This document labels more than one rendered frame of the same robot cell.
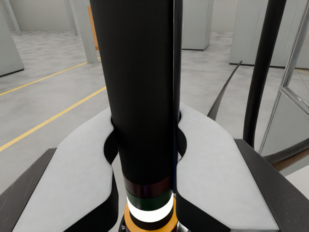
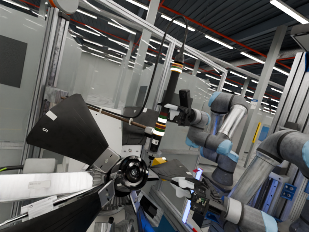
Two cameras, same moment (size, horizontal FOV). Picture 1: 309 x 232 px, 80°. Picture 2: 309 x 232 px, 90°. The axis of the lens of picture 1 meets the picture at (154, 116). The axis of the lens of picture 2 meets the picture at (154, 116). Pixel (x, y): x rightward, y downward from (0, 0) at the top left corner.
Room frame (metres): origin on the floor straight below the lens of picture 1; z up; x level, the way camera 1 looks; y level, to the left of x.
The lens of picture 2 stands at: (0.54, 0.42, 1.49)
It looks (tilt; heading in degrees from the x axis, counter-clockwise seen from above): 6 degrees down; 225
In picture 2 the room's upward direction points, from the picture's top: 15 degrees clockwise
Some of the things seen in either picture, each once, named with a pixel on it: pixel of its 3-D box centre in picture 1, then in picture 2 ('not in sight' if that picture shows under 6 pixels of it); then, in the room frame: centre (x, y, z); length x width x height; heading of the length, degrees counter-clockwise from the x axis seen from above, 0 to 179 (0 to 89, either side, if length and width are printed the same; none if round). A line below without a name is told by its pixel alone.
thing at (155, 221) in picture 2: not in sight; (141, 208); (0.03, -0.01, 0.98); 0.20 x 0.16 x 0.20; 80
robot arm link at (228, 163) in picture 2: not in sight; (227, 159); (-0.67, 0.05, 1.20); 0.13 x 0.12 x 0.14; 99
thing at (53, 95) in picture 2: not in sight; (55, 95); (0.35, -0.56, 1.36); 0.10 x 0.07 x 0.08; 115
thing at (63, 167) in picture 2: not in sight; (71, 164); (0.17, -0.60, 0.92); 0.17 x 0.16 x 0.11; 80
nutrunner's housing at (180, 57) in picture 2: not in sight; (166, 105); (0.09, 0.01, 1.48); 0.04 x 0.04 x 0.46
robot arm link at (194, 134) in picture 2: not in sight; (197, 137); (-0.19, 0.02, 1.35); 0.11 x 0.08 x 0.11; 99
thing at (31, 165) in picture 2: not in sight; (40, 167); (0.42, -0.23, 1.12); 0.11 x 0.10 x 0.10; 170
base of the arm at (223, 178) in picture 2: not in sight; (223, 173); (-0.67, 0.06, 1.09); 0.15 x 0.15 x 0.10
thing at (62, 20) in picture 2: not in sight; (53, 72); (0.37, -0.61, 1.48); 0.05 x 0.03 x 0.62; 25
